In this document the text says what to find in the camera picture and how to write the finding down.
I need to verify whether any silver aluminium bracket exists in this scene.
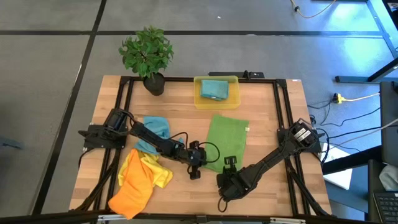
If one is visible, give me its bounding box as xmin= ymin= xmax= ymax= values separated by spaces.
xmin=98 ymin=213 xmax=134 ymax=222
xmin=269 ymin=217 xmax=307 ymax=224

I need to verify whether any white cable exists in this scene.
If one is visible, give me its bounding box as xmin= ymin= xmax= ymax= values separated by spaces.
xmin=329 ymin=118 xmax=398 ymax=147

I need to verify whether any black computer case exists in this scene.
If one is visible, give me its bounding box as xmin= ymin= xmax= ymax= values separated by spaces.
xmin=379 ymin=81 xmax=398 ymax=166

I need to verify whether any metal desk leg frame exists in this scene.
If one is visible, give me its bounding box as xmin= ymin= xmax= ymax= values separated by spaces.
xmin=335 ymin=0 xmax=398 ymax=84

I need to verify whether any green microfiber towel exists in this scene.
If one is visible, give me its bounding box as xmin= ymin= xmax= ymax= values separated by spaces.
xmin=203 ymin=114 xmax=250 ymax=174

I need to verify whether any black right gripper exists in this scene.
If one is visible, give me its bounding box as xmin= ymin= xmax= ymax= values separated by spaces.
xmin=216 ymin=169 xmax=251 ymax=203

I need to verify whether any blue microfiber towel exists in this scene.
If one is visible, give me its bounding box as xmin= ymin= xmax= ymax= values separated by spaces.
xmin=200 ymin=79 xmax=230 ymax=101
xmin=134 ymin=115 xmax=184 ymax=156

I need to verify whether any black aluminium table frame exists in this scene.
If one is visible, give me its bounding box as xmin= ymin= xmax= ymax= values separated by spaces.
xmin=70 ymin=75 xmax=332 ymax=218

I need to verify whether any yellow translucent plastic bin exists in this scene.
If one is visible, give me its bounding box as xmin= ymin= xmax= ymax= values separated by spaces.
xmin=193 ymin=75 xmax=242 ymax=110

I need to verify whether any tan cable with black plug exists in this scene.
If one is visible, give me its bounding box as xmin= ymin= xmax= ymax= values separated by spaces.
xmin=290 ymin=0 xmax=337 ymax=19

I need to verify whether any yellow extension cable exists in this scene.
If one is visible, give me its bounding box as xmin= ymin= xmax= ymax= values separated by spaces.
xmin=332 ymin=92 xmax=381 ymax=104

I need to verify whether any white cloth bundle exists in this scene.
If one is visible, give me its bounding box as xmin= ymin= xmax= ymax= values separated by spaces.
xmin=379 ymin=164 xmax=398 ymax=192

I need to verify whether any black crossbeam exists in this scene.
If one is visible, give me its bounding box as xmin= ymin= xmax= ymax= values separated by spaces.
xmin=0 ymin=210 xmax=374 ymax=224

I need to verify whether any black keyboard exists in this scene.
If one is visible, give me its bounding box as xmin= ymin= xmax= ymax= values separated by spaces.
xmin=373 ymin=191 xmax=398 ymax=223

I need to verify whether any orange microfiber towel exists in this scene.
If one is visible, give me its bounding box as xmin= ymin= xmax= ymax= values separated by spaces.
xmin=108 ymin=148 xmax=155 ymax=220

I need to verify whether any white paper sheet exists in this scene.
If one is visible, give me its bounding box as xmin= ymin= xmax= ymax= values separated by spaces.
xmin=323 ymin=142 xmax=354 ymax=190

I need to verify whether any yellow microfiber towel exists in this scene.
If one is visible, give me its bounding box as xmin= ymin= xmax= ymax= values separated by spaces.
xmin=118 ymin=149 xmax=174 ymax=189

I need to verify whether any green plant in black pot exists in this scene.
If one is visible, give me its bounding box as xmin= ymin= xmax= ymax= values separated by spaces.
xmin=118 ymin=25 xmax=175 ymax=96

